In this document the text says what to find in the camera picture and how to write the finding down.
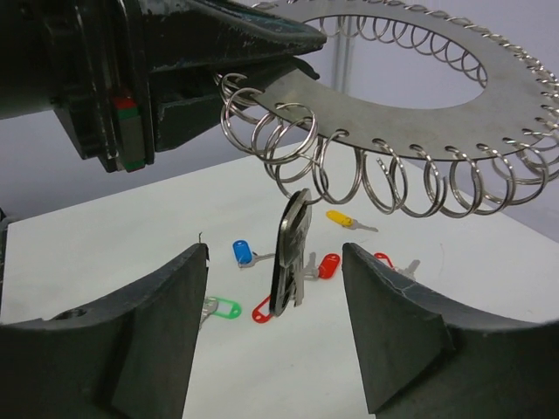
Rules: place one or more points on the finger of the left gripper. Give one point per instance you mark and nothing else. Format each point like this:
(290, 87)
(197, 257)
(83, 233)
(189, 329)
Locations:
(187, 103)
(220, 33)

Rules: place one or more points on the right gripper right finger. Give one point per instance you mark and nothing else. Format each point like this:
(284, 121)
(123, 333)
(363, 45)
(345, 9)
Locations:
(424, 355)

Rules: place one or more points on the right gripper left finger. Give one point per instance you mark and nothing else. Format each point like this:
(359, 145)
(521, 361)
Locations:
(128, 354)

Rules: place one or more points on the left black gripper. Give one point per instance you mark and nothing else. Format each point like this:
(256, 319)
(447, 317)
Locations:
(85, 61)

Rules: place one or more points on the metal disc with keyrings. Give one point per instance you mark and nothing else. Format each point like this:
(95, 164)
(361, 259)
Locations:
(496, 150)

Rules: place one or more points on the red open tagged key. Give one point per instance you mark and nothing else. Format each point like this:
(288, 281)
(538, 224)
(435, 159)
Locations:
(409, 271)

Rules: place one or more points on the green tagged key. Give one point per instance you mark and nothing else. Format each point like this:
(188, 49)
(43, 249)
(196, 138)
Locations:
(222, 308)

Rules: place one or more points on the solid red tagged key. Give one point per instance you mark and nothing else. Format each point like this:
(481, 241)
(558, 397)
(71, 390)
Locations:
(326, 269)

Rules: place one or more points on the blue tagged key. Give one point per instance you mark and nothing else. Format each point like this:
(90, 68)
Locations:
(245, 256)

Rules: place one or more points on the yellow tagged key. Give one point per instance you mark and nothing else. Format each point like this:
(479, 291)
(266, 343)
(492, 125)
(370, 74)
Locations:
(347, 222)

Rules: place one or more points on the red frame tagged key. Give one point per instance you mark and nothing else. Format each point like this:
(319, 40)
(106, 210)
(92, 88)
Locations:
(261, 312)

